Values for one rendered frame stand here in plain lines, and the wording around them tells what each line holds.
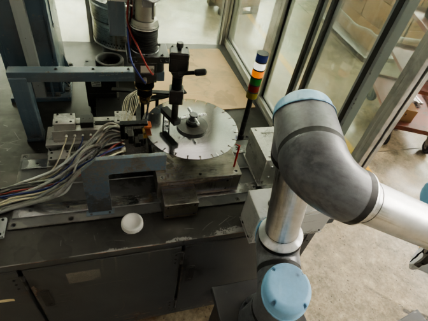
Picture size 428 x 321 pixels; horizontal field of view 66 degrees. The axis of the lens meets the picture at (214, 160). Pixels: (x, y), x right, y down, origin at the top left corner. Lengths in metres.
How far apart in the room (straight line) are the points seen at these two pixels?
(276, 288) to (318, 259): 1.32
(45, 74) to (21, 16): 0.28
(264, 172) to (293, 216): 0.49
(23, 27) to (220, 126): 0.82
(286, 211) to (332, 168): 0.26
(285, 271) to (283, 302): 0.07
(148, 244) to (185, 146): 0.33
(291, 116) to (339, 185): 0.15
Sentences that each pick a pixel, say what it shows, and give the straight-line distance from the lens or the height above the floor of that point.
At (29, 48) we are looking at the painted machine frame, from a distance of 1.53.
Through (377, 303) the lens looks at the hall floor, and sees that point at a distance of 2.18.
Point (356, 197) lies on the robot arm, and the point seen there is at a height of 1.34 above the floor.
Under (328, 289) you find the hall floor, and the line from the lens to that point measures 2.07.
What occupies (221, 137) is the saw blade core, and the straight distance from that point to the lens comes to 1.15.
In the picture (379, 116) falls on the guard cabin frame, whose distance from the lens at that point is 1.03.
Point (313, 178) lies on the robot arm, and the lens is 0.52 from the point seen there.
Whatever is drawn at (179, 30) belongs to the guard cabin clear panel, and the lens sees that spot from 2.18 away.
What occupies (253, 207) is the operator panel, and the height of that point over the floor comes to 0.88.
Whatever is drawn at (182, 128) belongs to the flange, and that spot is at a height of 0.96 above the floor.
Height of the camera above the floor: 1.70
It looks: 44 degrees down
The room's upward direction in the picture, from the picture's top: 12 degrees clockwise
